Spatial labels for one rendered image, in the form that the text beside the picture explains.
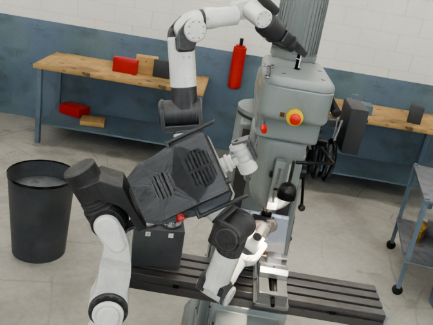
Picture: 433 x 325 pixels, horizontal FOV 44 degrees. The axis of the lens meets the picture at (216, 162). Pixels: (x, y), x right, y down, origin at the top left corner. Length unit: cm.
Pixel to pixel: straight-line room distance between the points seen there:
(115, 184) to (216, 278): 47
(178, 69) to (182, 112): 14
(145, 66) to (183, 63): 420
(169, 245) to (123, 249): 56
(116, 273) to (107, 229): 20
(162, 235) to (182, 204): 71
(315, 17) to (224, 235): 100
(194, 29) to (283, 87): 38
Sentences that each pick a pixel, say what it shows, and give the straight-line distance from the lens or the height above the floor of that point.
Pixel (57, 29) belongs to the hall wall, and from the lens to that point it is 672.
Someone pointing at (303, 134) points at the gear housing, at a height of 167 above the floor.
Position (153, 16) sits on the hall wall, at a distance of 643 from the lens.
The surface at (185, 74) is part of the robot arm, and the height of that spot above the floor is 187.
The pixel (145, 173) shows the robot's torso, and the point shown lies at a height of 158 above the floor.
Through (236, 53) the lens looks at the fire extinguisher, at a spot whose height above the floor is 122.
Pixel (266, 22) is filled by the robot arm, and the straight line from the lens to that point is 193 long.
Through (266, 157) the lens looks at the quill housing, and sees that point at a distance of 215.
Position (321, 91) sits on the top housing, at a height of 186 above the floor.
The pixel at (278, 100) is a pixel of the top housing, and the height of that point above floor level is 181.
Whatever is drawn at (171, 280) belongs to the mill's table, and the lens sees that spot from 240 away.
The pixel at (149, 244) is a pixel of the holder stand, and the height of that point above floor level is 104.
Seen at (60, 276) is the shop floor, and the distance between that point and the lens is 400.
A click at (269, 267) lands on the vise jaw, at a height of 103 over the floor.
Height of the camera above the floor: 227
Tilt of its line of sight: 21 degrees down
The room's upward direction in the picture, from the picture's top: 10 degrees clockwise
